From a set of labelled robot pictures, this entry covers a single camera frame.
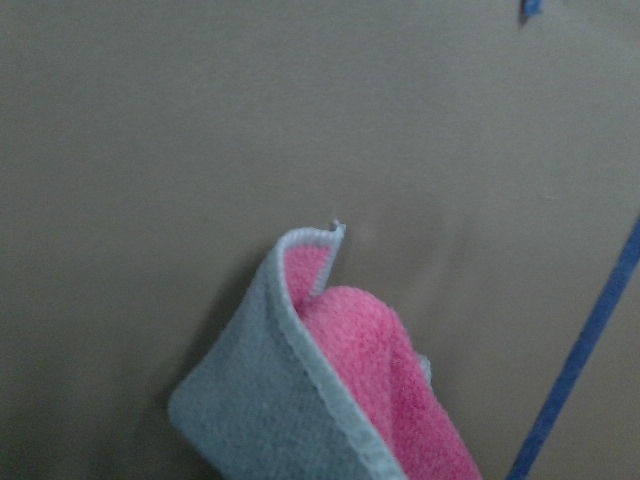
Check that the pink and grey cloth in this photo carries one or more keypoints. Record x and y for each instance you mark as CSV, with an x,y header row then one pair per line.
x,y
308,381

